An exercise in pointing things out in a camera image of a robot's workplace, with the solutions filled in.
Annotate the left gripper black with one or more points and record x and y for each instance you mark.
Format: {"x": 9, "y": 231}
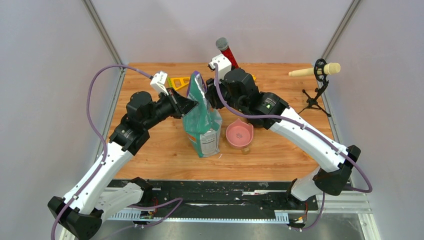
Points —
{"x": 181, "y": 106}

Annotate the yellow green toy triangle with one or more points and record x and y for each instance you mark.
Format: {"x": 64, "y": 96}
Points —
{"x": 178, "y": 83}

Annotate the pink cat-ear pet bowl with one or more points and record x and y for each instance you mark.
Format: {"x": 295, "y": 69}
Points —
{"x": 239, "y": 134}

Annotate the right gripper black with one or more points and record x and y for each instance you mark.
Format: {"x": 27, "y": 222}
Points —
{"x": 212, "y": 93}

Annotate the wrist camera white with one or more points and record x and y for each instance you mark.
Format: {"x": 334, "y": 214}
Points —
{"x": 221, "y": 65}
{"x": 158, "y": 81}

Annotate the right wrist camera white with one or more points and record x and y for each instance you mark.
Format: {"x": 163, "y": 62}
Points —
{"x": 221, "y": 65}

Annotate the small wooden block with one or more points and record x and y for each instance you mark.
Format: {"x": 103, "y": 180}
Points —
{"x": 245, "y": 150}

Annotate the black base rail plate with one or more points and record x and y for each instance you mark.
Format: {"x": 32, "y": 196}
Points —
{"x": 226, "y": 199}

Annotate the black pet bowl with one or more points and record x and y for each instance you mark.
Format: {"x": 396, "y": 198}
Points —
{"x": 259, "y": 122}

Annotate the cream microphone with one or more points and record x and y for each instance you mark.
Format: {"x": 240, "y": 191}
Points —
{"x": 326, "y": 69}

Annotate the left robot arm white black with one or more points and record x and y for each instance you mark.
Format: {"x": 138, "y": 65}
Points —
{"x": 82, "y": 210}

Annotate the red glitter microphone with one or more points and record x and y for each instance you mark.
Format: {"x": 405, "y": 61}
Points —
{"x": 222, "y": 45}

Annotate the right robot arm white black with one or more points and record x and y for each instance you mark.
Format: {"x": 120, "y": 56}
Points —
{"x": 236, "y": 90}

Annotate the green pet food bag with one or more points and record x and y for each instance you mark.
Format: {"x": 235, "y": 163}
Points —
{"x": 203, "y": 123}

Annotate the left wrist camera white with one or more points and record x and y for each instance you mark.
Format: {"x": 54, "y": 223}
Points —
{"x": 158, "y": 81}

